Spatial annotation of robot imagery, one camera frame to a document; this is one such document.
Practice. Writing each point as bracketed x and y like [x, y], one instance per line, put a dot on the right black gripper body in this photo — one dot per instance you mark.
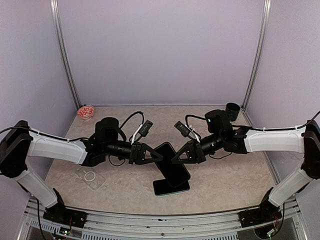
[198, 153]

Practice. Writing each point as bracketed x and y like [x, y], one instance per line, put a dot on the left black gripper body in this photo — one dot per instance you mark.
[135, 153]

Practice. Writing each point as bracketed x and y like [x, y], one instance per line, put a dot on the teal-edged smartphone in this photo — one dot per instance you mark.
[162, 188]

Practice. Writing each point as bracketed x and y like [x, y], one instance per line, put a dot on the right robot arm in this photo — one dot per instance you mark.
[303, 139]

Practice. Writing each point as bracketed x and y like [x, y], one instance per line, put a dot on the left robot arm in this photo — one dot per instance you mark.
[22, 142]

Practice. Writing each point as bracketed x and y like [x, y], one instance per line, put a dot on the clear magsafe case left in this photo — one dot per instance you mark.
[90, 177]

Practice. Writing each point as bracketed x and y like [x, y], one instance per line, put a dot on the dark green cup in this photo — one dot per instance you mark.
[232, 111]

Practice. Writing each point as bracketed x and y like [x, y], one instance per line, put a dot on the red white patterned bowl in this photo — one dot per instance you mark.
[86, 112]

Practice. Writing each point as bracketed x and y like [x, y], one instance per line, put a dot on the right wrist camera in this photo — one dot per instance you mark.
[187, 131]

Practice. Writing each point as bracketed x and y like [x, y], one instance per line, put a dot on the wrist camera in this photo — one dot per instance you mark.
[141, 132]
[187, 131]

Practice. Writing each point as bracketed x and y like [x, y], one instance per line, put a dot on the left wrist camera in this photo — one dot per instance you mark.
[141, 132]

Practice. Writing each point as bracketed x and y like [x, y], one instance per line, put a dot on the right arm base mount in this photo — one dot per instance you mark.
[266, 212]

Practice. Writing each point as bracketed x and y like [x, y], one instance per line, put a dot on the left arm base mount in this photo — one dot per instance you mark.
[59, 213]

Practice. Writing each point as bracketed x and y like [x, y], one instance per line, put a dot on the front aluminium rail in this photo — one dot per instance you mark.
[101, 225]

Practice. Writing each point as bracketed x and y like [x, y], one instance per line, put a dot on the right aluminium frame post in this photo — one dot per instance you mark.
[258, 53]

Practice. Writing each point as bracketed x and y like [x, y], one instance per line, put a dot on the aluminium frame post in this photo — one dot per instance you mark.
[258, 53]
[54, 5]

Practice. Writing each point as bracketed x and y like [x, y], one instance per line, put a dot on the left aluminium frame post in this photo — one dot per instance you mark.
[54, 5]

